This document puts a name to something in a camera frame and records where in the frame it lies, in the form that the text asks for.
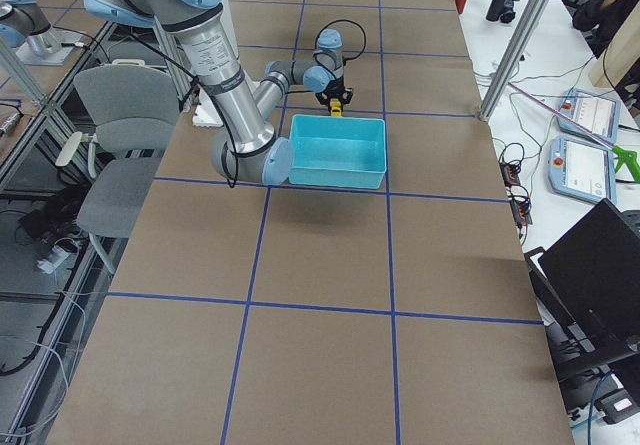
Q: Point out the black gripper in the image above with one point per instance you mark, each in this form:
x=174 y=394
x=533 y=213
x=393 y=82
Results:
x=335 y=93

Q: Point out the yellow beetle toy car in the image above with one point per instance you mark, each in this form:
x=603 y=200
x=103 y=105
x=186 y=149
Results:
x=336 y=109

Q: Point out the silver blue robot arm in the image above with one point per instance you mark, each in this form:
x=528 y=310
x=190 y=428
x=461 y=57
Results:
x=248 y=147
x=26 y=29

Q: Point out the turquoise plastic bin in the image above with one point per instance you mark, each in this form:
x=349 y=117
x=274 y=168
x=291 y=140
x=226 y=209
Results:
x=347 y=152

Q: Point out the black water bottle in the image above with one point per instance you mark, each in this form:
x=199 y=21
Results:
x=501 y=11

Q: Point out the grey office chair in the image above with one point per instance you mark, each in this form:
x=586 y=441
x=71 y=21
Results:
x=134 y=108

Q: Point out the near teach pendant tablet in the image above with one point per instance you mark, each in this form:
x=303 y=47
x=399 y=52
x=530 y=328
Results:
x=580 y=170

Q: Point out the teach pendant tablet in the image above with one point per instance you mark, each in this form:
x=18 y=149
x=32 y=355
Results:
x=580 y=170
x=597 y=114

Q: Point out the far teach pendant tablet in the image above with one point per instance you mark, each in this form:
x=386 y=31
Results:
x=597 y=114

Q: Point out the seated person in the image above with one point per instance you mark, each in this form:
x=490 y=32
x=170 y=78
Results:
x=603 y=18

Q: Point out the metal rod grabber tool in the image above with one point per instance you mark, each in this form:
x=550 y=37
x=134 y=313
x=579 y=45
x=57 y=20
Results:
x=625 y=158

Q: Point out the black laptop computer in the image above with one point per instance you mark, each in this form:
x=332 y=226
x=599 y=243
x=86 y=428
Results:
x=589 y=282

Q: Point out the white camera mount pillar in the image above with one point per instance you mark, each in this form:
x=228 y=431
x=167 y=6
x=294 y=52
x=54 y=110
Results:
x=205 y=112

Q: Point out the aluminium frame post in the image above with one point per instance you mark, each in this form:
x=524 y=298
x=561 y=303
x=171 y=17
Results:
x=524 y=30

